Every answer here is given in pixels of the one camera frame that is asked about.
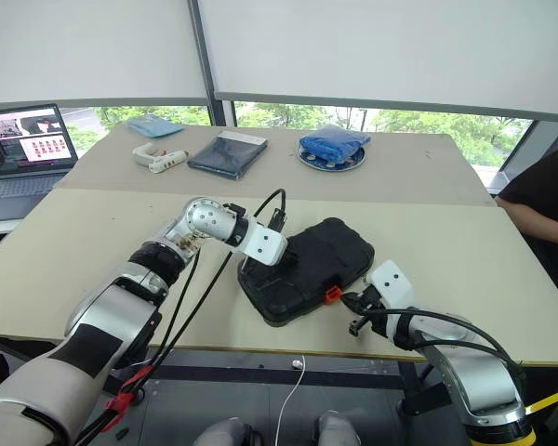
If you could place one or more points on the blue crumpled cloth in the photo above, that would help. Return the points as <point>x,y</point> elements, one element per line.
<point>335,141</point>

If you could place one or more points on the person in black shirt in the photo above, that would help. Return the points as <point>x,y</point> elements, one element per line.
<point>548,186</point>

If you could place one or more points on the black table crossbar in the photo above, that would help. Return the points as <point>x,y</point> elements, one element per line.
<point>283,374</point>

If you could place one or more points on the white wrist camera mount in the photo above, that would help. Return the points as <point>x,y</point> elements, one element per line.
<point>262,244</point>
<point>393,283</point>

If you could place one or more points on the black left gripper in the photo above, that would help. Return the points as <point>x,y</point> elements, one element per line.
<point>289,259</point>

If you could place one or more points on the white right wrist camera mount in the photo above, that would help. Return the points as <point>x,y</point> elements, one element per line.
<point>393,283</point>

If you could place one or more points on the grey rounded robot foot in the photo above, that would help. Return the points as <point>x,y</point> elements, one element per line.
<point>228,432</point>
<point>337,429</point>

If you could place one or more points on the white roller blind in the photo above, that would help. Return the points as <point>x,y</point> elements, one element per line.
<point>88,46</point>
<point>390,51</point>

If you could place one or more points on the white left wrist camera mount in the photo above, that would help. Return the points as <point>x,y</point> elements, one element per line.
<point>262,244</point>

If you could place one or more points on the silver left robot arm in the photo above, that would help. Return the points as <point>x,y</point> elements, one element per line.
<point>121,302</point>

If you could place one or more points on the grey window post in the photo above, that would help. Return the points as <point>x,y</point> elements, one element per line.
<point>209,60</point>

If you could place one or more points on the black plastic tool case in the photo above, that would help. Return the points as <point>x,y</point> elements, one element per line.
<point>316,265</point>

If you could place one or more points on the open grey laptop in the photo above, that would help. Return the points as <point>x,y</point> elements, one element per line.
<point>25,139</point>

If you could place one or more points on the white handheld device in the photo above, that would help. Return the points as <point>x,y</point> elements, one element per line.
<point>169,160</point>

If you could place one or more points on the yellow tape strip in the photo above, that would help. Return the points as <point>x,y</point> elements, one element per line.
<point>553,398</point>

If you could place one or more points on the light blue plastic bag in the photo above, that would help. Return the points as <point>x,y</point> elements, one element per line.
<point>154,126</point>

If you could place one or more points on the black table leg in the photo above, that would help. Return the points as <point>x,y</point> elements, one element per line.
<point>423,390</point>

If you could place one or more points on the dark folded cloth package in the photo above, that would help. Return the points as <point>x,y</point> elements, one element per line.
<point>228,155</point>

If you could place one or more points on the round silver plate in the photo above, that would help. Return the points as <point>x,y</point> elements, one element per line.
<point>316,162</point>

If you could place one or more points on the person's bare forearm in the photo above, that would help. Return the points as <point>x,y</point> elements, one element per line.
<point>539,220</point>

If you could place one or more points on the white hook-shaped device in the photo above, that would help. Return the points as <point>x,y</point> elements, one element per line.
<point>144,154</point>

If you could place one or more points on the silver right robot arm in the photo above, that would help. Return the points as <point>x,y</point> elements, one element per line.
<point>474,371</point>

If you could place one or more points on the orange case latch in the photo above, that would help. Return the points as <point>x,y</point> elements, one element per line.
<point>333,295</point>

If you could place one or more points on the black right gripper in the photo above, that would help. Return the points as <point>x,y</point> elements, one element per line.
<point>371,302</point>

